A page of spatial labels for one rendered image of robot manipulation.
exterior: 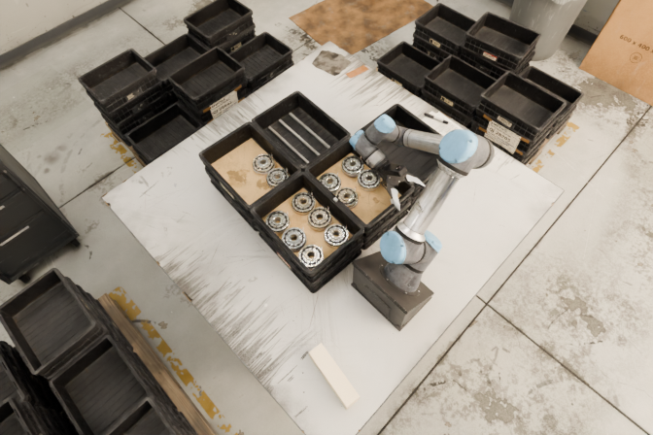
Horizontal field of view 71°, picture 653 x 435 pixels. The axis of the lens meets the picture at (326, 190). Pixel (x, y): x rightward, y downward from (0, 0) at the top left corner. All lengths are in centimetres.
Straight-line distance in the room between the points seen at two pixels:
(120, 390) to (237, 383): 59
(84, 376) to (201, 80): 183
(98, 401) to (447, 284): 163
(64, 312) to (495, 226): 205
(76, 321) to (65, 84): 235
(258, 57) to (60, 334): 211
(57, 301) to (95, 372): 39
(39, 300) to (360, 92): 195
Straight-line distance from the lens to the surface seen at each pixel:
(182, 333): 280
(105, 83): 338
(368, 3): 450
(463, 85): 324
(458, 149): 153
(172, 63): 352
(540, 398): 279
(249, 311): 200
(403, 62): 349
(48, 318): 257
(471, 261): 212
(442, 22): 371
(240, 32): 346
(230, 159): 223
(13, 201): 281
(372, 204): 203
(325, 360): 185
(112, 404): 243
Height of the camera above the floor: 256
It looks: 57 degrees down
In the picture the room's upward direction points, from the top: 3 degrees counter-clockwise
